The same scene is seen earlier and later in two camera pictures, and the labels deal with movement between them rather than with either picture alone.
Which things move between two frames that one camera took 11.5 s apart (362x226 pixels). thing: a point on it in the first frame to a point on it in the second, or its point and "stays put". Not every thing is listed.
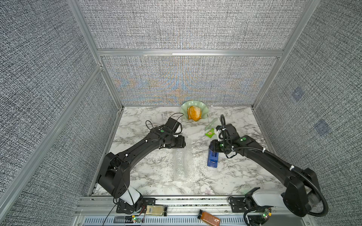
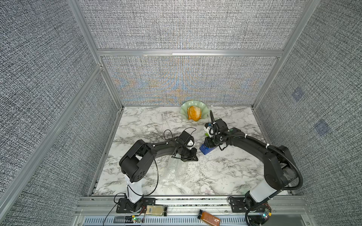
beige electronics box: x=157 y=210 stays put
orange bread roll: x=194 y=113 stays put
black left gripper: x=181 y=143 to x=192 y=157
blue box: x=212 y=158 to x=204 y=149
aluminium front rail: x=186 y=211 stays put
